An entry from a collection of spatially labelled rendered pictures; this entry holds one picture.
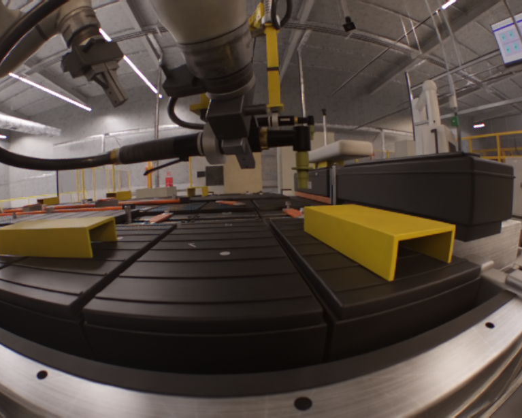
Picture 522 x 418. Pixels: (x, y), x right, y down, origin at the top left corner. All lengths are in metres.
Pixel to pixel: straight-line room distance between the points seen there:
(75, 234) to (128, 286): 0.10
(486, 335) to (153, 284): 0.20
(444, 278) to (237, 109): 0.28
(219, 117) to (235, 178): 4.52
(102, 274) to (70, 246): 0.07
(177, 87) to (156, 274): 0.25
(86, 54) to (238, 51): 0.33
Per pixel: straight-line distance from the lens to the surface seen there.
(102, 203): 0.79
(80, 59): 0.51
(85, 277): 0.20
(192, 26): 0.26
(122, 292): 0.16
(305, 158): 0.41
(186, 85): 0.33
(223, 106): 0.32
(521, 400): 0.31
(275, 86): 1.13
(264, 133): 0.42
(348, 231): 0.19
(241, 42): 0.29
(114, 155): 0.58
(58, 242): 0.26
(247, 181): 4.82
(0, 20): 0.62
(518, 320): 0.18
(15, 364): 0.15
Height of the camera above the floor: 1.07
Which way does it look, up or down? 7 degrees down
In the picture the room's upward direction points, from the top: 2 degrees counter-clockwise
